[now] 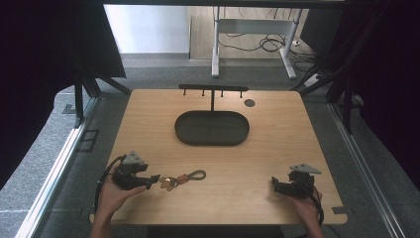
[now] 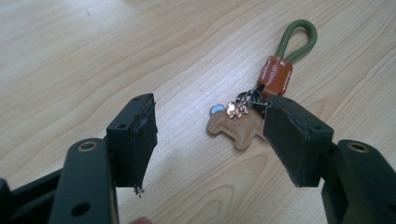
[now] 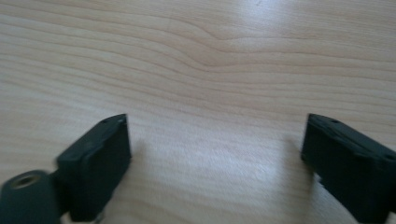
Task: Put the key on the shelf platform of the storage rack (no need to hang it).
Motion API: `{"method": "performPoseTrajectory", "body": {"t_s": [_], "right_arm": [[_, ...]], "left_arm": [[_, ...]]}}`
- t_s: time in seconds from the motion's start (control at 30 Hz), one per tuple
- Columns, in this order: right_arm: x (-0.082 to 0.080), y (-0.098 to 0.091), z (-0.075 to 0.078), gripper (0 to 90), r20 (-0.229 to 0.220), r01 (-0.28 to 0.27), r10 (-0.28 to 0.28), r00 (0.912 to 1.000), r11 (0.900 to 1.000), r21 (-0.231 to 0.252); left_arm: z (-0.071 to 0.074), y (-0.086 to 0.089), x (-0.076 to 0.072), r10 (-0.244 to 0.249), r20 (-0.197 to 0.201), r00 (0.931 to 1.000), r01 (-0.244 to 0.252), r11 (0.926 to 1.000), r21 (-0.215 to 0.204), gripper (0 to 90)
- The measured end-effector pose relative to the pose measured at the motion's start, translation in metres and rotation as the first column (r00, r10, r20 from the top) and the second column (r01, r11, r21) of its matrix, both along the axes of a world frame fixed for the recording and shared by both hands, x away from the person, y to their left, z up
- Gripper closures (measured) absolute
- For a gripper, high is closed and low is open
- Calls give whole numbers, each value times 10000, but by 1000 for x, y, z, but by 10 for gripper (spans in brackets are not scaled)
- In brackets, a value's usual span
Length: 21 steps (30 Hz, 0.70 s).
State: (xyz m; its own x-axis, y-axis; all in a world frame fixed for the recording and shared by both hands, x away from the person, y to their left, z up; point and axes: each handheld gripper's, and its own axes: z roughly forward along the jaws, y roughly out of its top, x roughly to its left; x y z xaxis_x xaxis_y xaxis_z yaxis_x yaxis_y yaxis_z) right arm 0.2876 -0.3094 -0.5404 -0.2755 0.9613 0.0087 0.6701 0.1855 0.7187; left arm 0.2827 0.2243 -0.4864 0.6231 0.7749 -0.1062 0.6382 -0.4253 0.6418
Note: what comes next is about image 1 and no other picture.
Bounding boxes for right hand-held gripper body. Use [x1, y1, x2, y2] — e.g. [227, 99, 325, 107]
[276, 163, 323, 199]

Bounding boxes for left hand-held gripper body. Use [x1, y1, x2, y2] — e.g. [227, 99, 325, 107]
[111, 151, 150, 191]

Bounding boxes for keychain with olive loop strap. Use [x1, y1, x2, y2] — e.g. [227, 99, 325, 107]
[159, 170, 207, 192]

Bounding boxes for black key rack with tray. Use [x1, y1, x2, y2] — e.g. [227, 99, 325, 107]
[174, 83, 251, 147]

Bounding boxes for person's right hand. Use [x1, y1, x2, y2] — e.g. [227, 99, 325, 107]
[286, 188, 323, 227]

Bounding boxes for person's left hand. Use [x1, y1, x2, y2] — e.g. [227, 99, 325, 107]
[98, 164, 147, 222]

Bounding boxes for black metal stand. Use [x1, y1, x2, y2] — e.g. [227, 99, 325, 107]
[72, 65, 133, 129]
[290, 0, 390, 135]

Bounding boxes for dark curtain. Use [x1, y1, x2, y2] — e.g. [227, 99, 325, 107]
[0, 0, 127, 191]
[300, 0, 420, 191]

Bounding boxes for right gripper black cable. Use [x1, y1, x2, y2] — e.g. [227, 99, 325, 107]
[296, 180, 325, 226]

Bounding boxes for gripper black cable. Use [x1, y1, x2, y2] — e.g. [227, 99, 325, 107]
[93, 154, 128, 214]
[296, 180, 325, 226]

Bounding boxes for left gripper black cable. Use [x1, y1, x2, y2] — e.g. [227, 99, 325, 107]
[93, 154, 128, 214]

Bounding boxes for aluminium rail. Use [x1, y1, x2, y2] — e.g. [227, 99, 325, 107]
[14, 96, 102, 238]
[326, 102, 407, 238]

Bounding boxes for black cables on floor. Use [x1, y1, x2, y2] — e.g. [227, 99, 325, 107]
[217, 7, 320, 72]

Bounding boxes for white metal desk frame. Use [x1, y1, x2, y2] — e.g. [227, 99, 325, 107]
[211, 5, 304, 80]

